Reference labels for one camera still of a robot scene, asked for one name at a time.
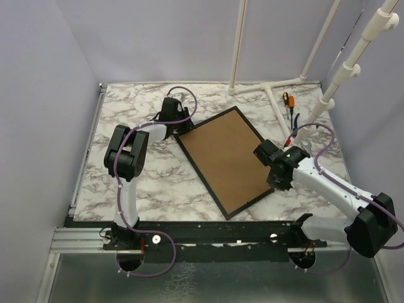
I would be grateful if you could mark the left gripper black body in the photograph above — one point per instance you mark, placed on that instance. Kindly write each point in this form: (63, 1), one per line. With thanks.
(180, 115)

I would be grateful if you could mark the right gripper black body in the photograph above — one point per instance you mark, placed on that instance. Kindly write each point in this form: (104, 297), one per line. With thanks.
(280, 183)

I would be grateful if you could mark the black picture frame brown backing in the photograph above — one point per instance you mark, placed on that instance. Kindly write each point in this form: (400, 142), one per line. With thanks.
(220, 150)

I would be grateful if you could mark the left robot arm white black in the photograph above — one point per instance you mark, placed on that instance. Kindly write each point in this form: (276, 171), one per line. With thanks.
(125, 159)

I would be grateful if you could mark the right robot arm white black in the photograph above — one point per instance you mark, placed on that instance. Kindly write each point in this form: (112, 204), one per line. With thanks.
(369, 220)

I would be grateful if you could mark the silver wrench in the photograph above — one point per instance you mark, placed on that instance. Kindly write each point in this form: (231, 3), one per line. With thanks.
(307, 146)

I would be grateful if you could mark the white PVC pipe stand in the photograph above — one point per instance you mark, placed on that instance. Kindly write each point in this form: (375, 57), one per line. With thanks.
(268, 87)

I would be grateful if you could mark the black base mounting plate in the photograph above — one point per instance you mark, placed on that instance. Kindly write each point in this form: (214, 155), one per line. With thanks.
(209, 242)

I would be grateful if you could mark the white PVC jointed pole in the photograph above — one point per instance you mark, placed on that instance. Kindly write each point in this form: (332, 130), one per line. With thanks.
(383, 19)

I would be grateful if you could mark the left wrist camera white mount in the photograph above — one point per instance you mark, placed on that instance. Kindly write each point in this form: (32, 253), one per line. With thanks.
(180, 96)

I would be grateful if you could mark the blue handle pliers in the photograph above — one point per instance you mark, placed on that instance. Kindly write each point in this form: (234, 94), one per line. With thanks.
(294, 122)

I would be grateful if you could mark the orange handle screwdriver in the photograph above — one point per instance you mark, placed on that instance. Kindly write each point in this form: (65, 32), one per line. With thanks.
(291, 103)

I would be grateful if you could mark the aluminium rail left edge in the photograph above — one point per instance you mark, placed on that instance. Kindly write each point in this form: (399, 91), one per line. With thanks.
(81, 173)

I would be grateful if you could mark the aluminium front extrusion rail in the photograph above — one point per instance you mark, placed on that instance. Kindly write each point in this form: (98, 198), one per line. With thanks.
(83, 240)

